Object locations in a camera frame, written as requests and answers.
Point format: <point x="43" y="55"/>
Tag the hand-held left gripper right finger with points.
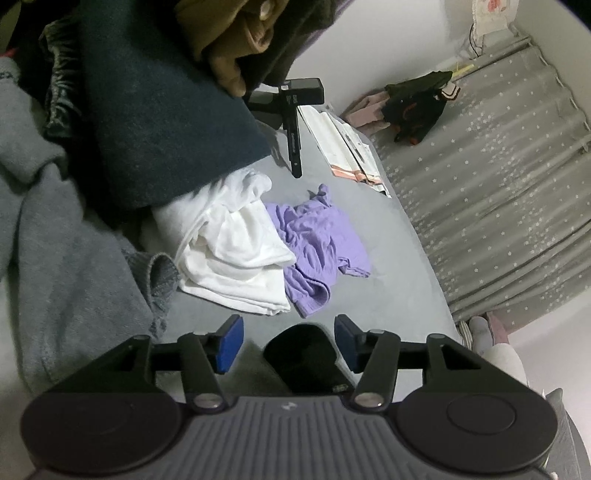
<point x="345" y="344"/>

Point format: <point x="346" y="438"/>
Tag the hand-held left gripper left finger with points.
<point x="231" y="344"/>

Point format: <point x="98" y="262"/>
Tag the black vest with cream trim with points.
<point x="300" y="360"/>

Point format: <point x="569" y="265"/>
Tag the purple garment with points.
<point x="318" y="240"/>

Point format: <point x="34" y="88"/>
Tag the white garment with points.
<point x="240" y="249"/>

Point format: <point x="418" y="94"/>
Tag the striped cloth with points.
<point x="464" y="334"/>

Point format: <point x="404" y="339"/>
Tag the grey duvet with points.
<point x="503" y="364"/>

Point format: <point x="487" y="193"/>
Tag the grey knit sweater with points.
<point x="69" y="277"/>

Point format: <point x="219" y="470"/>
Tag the open magazine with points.
<point x="323" y="134"/>

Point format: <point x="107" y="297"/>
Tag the black box on stand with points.
<point x="295" y="134"/>

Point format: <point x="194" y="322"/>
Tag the grey star-print curtain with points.
<point x="508" y="184"/>

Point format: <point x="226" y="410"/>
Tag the pink hanging garment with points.
<point x="364" y="113"/>

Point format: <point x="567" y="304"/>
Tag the dark blue garment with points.
<point x="161" y="115"/>

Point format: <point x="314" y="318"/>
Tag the dark hanging jacket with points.
<point x="415" y="110"/>

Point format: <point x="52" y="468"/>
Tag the brown garment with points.
<point x="221" y="46"/>

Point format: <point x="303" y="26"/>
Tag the dark shiny garment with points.
<point x="60" y="83"/>

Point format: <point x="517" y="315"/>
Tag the dark olive garment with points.
<point x="304" y="32"/>

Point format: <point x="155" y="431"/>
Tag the floral wall hanging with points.
<point x="491" y="14"/>

